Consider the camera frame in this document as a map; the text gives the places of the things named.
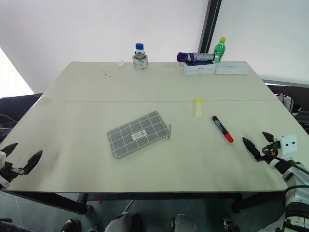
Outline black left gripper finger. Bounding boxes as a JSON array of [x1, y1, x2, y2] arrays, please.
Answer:
[[23, 149, 43, 175], [0, 143, 19, 156]]

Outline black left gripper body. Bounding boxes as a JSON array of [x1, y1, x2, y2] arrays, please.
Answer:
[[0, 161, 27, 184]]

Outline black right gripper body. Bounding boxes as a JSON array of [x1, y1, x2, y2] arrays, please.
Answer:
[[255, 141, 282, 165]]

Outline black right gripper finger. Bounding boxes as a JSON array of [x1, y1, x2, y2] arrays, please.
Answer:
[[262, 131, 275, 143], [242, 136, 262, 162]]

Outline grey backpack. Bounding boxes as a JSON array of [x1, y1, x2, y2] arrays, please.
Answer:
[[265, 83, 309, 136]]

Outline grey checked pencil pouch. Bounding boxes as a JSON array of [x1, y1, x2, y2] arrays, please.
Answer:
[[107, 110, 172, 160]]

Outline red and black marker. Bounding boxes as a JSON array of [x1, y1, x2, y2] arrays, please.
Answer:
[[211, 115, 234, 143]]

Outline yellow capped glue stick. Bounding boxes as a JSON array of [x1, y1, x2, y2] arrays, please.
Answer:
[[193, 98, 203, 119]]

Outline black shoe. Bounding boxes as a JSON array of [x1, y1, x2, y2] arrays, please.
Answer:
[[60, 218, 82, 232]]

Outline flat white box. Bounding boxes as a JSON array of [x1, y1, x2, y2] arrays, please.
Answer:
[[214, 61, 249, 75]]

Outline white and blue box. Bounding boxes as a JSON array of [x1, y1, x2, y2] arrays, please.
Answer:
[[182, 60, 217, 76]]

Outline green plastic bottle yellow cap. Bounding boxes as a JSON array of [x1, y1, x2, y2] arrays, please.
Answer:
[[213, 37, 227, 64]]

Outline dark rounded robot foot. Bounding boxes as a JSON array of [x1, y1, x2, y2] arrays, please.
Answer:
[[169, 213, 199, 232], [104, 212, 142, 232]]

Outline folded purple and silver umbrella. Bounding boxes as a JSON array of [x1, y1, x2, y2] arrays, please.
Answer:
[[177, 52, 219, 63]]

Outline roll of printed tape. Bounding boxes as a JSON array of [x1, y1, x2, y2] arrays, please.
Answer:
[[132, 54, 149, 71]]

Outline blue capped white bottle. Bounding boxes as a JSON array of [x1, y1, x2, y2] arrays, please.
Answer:
[[134, 43, 146, 59]]

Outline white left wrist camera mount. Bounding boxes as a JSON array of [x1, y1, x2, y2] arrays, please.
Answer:
[[0, 150, 11, 190]]

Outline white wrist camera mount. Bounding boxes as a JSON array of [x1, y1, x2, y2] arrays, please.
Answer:
[[272, 133, 298, 160], [0, 150, 11, 190]]

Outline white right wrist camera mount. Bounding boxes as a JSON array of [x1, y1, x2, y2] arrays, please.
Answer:
[[272, 133, 298, 160]]

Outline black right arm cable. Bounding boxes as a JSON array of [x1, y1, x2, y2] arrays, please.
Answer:
[[261, 145, 309, 175]]

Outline black table frame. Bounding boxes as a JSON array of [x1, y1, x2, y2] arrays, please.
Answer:
[[0, 189, 288, 215]]

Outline dark window frame post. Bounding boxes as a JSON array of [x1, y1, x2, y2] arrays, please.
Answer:
[[197, 0, 223, 54]]

